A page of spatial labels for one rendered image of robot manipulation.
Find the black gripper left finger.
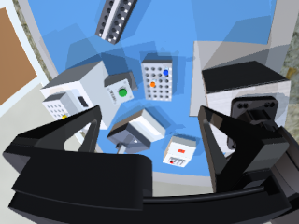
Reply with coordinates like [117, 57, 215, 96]
[10, 105, 102, 152]

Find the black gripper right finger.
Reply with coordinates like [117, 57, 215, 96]
[198, 105, 289, 193]

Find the white tube rack with round holes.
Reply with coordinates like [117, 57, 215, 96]
[141, 60, 173, 101]

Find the orange-capped sample tube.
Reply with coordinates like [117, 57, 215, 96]
[150, 79, 156, 87]

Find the white block with round holes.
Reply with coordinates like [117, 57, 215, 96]
[163, 136, 196, 167]

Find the blue bench mat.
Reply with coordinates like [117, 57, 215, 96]
[28, 0, 276, 176]

